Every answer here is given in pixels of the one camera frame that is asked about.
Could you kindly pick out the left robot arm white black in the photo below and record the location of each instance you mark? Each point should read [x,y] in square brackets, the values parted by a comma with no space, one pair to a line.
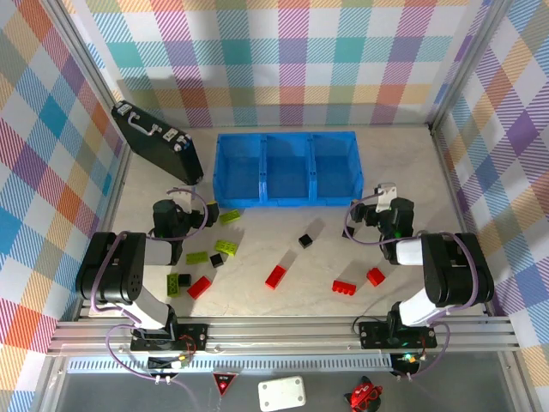
[111,266]

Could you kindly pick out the red clamp front ledge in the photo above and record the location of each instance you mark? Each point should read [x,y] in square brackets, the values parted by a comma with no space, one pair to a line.
[364,395]

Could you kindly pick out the black briefcase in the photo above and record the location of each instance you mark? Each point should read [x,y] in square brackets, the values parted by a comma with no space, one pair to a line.
[158,150]

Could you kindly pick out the white plastic box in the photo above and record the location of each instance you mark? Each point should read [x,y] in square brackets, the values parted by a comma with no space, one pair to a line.
[283,392]

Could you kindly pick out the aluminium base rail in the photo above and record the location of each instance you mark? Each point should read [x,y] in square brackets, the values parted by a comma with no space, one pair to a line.
[279,335]

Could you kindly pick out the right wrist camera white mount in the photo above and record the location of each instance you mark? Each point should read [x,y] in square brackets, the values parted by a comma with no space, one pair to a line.
[386,197]

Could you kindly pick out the small black lego brick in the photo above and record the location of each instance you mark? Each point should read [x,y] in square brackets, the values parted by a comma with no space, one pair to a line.
[346,234]
[305,241]
[185,280]
[216,260]

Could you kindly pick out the aluminium side rail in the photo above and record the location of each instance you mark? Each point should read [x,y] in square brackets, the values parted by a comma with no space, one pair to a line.
[113,193]
[448,171]

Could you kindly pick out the aluminium frame post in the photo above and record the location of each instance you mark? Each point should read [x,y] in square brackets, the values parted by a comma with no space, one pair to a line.
[466,64]
[90,64]

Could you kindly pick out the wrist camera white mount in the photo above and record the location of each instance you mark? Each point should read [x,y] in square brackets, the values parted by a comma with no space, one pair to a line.
[184,199]
[386,197]

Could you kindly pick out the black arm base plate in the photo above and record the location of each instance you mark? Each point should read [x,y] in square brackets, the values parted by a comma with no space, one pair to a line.
[195,337]
[371,335]

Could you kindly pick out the small connector board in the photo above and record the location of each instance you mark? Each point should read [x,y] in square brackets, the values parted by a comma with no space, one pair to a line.
[171,364]
[407,358]

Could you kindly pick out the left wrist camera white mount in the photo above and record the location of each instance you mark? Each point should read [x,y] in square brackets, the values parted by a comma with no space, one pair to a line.
[184,199]

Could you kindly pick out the red lego brick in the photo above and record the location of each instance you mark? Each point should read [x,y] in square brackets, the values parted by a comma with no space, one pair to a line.
[199,287]
[375,276]
[344,287]
[275,277]

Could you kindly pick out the red triangle sign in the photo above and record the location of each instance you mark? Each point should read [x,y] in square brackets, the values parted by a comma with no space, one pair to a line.
[224,381]

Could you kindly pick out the green lego brick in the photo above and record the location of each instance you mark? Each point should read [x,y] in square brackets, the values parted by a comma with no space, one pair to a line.
[173,284]
[229,216]
[198,257]
[226,247]

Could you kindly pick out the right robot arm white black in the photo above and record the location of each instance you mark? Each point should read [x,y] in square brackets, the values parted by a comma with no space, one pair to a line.
[450,274]

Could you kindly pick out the blue three-compartment bin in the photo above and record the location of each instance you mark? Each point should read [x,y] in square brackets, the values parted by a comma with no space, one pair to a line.
[240,150]

